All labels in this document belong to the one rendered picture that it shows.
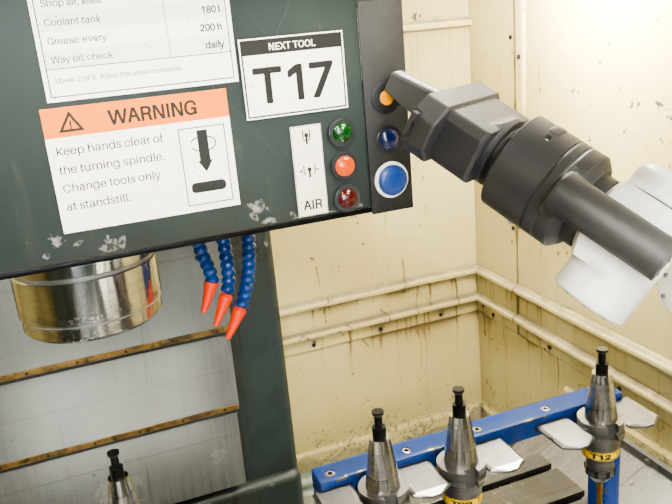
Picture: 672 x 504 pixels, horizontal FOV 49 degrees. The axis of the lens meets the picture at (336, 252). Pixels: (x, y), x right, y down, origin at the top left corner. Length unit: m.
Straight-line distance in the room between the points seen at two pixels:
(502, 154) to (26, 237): 0.40
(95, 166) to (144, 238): 0.08
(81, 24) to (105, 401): 0.90
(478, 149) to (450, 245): 1.40
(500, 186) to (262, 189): 0.22
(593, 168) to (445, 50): 1.34
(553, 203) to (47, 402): 1.05
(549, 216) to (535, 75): 1.14
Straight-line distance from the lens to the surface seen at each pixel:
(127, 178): 0.67
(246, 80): 0.68
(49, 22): 0.66
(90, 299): 0.83
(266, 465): 1.62
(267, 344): 1.50
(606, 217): 0.58
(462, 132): 0.63
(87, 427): 1.46
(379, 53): 0.72
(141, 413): 1.46
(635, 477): 1.70
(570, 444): 1.06
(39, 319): 0.85
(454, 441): 0.97
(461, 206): 2.01
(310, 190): 0.71
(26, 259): 0.68
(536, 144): 0.62
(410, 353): 2.07
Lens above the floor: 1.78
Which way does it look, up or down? 17 degrees down
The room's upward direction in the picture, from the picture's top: 5 degrees counter-clockwise
